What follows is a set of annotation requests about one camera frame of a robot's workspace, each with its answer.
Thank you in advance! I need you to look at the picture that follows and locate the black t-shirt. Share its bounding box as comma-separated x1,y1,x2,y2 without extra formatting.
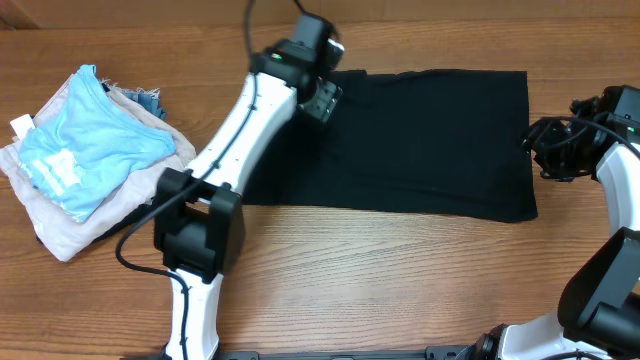
244,70,538,223

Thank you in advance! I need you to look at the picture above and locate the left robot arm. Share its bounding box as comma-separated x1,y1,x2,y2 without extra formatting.
154,13,344,359

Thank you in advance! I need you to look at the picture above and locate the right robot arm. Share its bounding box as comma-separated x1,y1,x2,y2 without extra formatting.
458,85,639,360

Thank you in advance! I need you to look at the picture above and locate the blue denim garment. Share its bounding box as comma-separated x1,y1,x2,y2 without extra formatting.
102,79,166,120

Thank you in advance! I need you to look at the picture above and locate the dark garment under pile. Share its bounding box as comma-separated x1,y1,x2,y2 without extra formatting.
29,200,152,252

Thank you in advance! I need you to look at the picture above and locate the beige folded garment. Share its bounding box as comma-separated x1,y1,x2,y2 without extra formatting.
1,90,196,262

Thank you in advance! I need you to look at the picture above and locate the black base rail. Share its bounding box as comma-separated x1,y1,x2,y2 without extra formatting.
119,344,476,360

